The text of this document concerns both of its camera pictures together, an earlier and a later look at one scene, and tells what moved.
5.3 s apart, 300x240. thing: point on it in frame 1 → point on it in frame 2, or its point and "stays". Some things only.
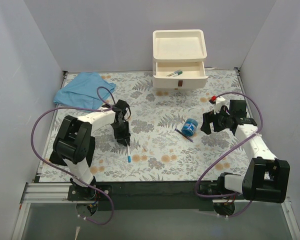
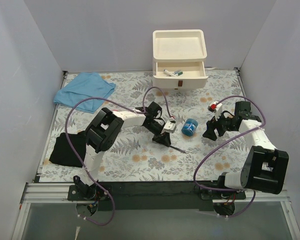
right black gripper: x=213 y=120 → x=218 y=126
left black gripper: x=122 y=128 → x=162 y=133
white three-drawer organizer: x=178 y=57 stays
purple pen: x=183 y=135 → x=180 y=150
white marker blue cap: x=129 y=156 → x=169 y=73
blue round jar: x=190 y=125 stays
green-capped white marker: x=177 y=73 stays
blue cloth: x=82 y=90 stays
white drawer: x=180 y=75 stays
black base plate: x=145 y=195 stays
